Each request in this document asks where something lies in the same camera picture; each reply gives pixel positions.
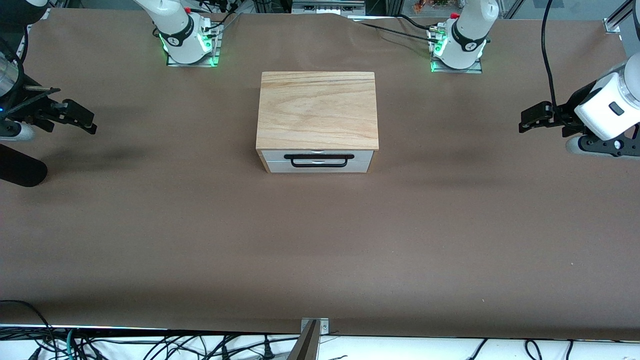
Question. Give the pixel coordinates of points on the light wooden drawer cabinet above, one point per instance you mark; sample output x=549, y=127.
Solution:
x=317, y=110

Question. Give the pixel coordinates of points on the black foam cylinder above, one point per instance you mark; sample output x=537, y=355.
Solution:
x=20, y=167

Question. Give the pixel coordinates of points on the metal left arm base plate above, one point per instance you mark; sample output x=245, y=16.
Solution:
x=475, y=69

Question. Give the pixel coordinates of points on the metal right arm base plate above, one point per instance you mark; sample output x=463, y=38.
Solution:
x=192, y=64

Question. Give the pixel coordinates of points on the aluminium frame profile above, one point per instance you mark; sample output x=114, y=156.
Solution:
x=617, y=20
x=37, y=22

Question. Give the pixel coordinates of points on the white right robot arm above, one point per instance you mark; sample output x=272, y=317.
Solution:
x=177, y=30

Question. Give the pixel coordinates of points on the dark wedge-shaped camera pole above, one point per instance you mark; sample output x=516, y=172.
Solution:
x=306, y=345

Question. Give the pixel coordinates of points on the small metal bracket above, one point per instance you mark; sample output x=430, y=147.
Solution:
x=325, y=325

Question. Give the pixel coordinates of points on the brown paper table cover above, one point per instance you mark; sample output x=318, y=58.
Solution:
x=320, y=260

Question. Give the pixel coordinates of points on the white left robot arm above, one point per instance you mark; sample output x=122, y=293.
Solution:
x=470, y=35

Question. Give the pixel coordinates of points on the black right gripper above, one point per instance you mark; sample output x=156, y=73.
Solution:
x=31, y=106

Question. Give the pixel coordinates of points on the grey equipment box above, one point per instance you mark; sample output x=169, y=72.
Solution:
x=327, y=6

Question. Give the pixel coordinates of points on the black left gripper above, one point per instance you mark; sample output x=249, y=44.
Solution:
x=564, y=114

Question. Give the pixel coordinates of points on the orange background item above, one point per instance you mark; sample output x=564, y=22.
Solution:
x=430, y=5

